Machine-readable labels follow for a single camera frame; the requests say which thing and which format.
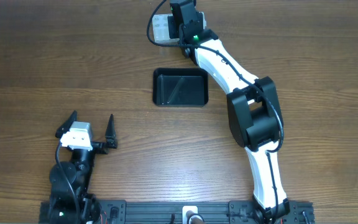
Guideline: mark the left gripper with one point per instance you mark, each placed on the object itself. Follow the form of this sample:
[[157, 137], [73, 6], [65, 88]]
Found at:
[[99, 147]]

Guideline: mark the clear test tube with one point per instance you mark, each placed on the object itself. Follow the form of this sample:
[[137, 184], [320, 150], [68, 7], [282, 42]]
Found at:
[[176, 90], [161, 90]]

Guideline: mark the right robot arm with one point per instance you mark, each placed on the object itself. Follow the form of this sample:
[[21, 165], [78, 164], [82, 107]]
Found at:
[[222, 68]]

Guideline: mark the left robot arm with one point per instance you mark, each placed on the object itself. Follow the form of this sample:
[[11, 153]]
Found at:
[[73, 174]]

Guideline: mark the black tray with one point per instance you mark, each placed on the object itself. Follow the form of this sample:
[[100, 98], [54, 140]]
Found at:
[[194, 90]]

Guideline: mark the white test tube rack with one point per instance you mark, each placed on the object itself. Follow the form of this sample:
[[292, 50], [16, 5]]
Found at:
[[160, 29]]

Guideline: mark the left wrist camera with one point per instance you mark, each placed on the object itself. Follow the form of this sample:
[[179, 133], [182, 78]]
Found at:
[[78, 137]]

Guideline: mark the mounting rail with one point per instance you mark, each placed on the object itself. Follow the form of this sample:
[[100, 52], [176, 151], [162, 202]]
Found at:
[[154, 213]]

